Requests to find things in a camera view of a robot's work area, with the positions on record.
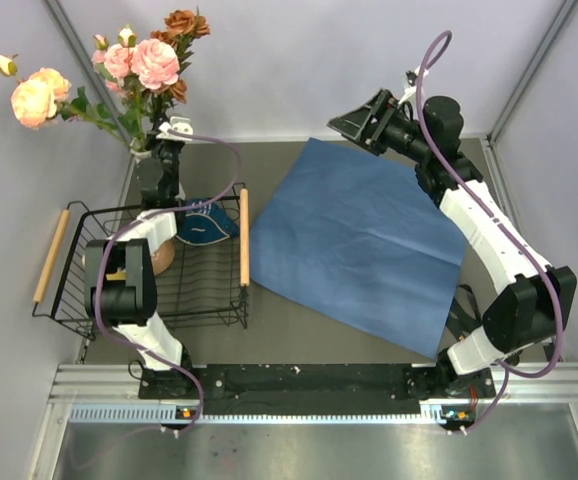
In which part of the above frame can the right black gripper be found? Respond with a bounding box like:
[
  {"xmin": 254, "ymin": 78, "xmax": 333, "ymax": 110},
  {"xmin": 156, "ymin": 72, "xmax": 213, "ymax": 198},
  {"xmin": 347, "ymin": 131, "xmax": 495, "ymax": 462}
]
[{"xmin": 329, "ymin": 90, "xmax": 432, "ymax": 164}]

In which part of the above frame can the pink rose stem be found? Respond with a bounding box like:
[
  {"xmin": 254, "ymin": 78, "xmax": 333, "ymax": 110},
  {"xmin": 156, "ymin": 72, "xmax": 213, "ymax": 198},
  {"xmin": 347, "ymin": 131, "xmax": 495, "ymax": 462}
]
[
  {"xmin": 132, "ymin": 37, "xmax": 180, "ymax": 135},
  {"xmin": 92, "ymin": 26, "xmax": 146, "ymax": 151}
]

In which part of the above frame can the blue wrapping paper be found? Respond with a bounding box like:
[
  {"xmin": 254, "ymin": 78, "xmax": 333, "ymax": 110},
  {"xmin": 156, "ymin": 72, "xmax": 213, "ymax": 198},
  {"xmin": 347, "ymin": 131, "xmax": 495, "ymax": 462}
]
[{"xmin": 250, "ymin": 139, "xmax": 466, "ymax": 357}]

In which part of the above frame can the brown rose stem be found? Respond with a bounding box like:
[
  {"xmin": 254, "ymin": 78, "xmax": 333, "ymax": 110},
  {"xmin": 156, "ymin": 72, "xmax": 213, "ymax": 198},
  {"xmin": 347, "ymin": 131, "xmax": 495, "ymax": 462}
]
[{"xmin": 149, "ymin": 10, "xmax": 211, "ymax": 126}]

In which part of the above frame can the peach rose stem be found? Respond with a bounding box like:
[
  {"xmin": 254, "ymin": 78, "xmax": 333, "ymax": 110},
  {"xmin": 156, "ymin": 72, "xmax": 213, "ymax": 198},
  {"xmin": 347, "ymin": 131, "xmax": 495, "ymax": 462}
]
[{"xmin": 0, "ymin": 55, "xmax": 128, "ymax": 145}]

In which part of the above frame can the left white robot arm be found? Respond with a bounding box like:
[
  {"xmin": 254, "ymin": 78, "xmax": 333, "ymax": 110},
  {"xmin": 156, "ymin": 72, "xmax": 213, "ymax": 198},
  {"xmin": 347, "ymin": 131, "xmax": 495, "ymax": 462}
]
[{"xmin": 84, "ymin": 117, "xmax": 196, "ymax": 397}]

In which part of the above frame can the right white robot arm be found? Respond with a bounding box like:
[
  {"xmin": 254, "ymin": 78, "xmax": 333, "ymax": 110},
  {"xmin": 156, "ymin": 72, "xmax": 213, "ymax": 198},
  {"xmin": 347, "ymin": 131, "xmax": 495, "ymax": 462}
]
[{"xmin": 327, "ymin": 89, "xmax": 577, "ymax": 396}]

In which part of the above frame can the white ribbed ceramic vase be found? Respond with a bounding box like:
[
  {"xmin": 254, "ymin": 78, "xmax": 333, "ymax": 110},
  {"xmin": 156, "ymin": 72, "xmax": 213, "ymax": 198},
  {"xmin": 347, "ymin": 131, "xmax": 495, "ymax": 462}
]
[{"xmin": 128, "ymin": 139, "xmax": 187, "ymax": 203}]

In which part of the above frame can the blue leaf-pattern plate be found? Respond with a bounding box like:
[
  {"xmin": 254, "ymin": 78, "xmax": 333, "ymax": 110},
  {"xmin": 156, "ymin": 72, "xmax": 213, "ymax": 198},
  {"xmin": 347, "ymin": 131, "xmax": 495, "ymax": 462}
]
[{"xmin": 175, "ymin": 199, "xmax": 240, "ymax": 247}]

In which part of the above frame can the brown ceramic bowl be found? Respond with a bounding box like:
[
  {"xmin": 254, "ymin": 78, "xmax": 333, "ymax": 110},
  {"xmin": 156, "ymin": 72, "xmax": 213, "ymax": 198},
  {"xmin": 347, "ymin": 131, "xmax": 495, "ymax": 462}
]
[{"xmin": 151, "ymin": 240, "xmax": 175, "ymax": 276}]

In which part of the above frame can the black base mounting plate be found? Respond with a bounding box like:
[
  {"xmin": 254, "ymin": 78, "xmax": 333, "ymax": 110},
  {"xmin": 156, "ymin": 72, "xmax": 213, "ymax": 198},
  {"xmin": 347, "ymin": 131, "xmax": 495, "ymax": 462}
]
[{"xmin": 138, "ymin": 363, "xmax": 498, "ymax": 416}]

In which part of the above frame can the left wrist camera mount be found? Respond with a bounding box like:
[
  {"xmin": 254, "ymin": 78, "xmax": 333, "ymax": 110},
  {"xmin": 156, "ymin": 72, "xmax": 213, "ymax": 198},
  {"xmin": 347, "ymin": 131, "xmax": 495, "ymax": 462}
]
[{"xmin": 156, "ymin": 116, "xmax": 193, "ymax": 142}]

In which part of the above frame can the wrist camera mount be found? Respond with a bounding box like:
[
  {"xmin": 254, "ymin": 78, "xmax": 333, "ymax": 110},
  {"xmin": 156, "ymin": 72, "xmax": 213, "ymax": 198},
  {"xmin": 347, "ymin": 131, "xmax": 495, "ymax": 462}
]
[
  {"xmin": 399, "ymin": 68, "xmax": 420, "ymax": 104},
  {"xmin": 156, "ymin": 116, "xmax": 193, "ymax": 142}
]

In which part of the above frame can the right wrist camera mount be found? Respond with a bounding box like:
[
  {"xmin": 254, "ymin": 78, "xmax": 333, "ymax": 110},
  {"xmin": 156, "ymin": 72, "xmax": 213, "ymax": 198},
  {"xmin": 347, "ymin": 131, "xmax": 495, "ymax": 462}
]
[{"xmin": 399, "ymin": 68, "xmax": 420, "ymax": 104}]

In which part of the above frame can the black wire dish basket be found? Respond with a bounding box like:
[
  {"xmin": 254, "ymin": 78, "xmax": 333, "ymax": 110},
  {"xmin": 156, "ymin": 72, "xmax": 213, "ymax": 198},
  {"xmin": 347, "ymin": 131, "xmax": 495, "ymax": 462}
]
[{"xmin": 32, "ymin": 201, "xmax": 248, "ymax": 341}]

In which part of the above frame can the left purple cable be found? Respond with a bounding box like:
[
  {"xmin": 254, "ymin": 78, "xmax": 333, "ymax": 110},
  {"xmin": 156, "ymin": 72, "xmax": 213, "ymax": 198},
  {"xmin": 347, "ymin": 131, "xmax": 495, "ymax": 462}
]
[{"xmin": 93, "ymin": 130, "xmax": 243, "ymax": 436}]

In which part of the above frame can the purple cable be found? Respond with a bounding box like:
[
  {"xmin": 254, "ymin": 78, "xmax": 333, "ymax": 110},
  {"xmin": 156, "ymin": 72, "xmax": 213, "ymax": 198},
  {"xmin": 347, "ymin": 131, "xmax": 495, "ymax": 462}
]
[
  {"xmin": 93, "ymin": 130, "xmax": 243, "ymax": 436},
  {"xmin": 416, "ymin": 30, "xmax": 568, "ymax": 435}
]

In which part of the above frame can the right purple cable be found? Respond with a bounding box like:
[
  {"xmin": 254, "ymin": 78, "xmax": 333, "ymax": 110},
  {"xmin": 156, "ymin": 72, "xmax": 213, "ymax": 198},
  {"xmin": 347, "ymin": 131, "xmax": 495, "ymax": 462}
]
[{"xmin": 416, "ymin": 30, "xmax": 568, "ymax": 435}]

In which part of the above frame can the aluminium slotted rail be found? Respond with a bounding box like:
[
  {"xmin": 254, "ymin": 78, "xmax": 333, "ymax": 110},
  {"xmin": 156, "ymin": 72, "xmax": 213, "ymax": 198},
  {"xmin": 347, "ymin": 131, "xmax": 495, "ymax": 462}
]
[{"xmin": 49, "ymin": 361, "xmax": 578, "ymax": 426}]

